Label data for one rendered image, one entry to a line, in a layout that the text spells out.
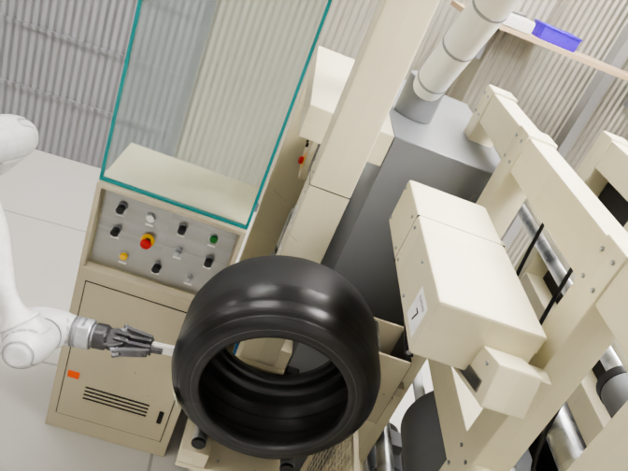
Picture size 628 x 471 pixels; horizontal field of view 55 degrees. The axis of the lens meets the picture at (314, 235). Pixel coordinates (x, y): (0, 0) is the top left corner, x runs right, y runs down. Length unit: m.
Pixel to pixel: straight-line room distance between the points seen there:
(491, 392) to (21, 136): 1.47
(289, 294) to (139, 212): 0.89
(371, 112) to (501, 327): 0.72
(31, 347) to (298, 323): 0.67
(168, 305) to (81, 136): 2.72
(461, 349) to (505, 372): 0.12
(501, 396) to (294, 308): 0.57
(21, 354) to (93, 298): 0.85
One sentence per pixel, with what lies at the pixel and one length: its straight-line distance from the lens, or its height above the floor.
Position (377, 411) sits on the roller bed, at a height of 0.96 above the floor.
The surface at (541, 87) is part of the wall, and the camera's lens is 5.10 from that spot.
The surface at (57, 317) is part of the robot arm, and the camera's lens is 1.85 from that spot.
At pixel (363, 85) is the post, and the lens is 1.68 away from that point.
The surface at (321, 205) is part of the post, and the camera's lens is 1.81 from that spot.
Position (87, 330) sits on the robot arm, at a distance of 1.84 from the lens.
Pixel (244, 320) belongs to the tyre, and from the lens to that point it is 1.58.
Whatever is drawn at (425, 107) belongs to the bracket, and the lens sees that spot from 2.29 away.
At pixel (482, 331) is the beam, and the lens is 1.31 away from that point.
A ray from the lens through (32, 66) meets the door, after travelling 4.88.
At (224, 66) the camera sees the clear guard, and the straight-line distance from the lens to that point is 2.01.
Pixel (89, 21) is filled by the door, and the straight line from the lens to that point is 4.67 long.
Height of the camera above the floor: 2.37
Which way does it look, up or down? 28 degrees down
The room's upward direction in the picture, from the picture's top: 24 degrees clockwise
